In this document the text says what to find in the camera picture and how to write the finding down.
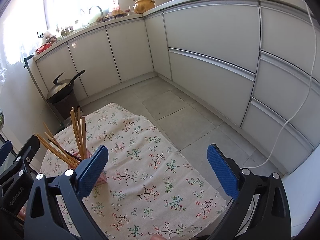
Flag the white kitchen cabinets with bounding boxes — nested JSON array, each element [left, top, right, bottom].
[[35, 0, 319, 173]]

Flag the person's hand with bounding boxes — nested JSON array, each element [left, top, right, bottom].
[[150, 233, 168, 240]]

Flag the pink perforated utensil holder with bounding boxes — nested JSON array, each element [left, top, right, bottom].
[[67, 145, 108, 191]]

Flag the black chopstick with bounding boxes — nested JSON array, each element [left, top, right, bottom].
[[48, 138, 82, 163]]

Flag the bag of green vegetables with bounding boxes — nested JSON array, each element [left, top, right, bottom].
[[0, 108, 4, 131]]

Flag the dark brown stool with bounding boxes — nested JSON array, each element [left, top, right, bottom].
[[52, 92, 80, 121]]

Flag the floral tablecloth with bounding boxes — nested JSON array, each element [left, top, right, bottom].
[[39, 102, 227, 240]]

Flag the black wok with lid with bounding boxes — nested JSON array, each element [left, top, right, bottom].
[[46, 70, 85, 103]]

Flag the red basket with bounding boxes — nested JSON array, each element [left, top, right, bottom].
[[35, 43, 52, 55]]

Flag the chrome faucet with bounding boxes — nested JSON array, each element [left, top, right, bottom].
[[87, 5, 105, 24]]

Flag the yellow clay pot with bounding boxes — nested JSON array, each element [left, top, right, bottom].
[[133, 0, 155, 14]]

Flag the white power cable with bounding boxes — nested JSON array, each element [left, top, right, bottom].
[[246, 0, 315, 170]]

